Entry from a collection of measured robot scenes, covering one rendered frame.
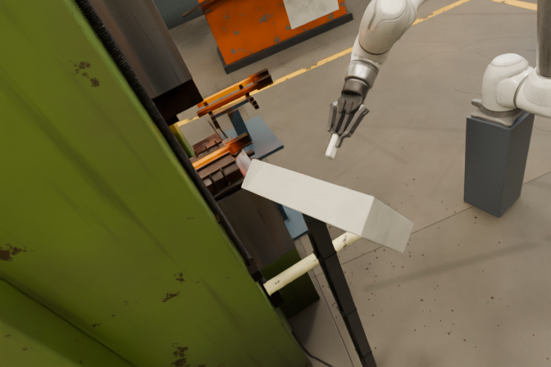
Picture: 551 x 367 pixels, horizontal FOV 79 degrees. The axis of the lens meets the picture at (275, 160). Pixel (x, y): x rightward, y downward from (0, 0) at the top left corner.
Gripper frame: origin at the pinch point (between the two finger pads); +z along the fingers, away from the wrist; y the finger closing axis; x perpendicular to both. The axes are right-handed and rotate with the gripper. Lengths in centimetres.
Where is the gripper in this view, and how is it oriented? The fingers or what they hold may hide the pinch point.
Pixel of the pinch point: (333, 146)
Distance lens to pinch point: 101.2
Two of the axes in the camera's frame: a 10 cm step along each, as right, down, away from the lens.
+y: -7.3, -2.2, 6.5
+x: -5.8, -3.2, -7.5
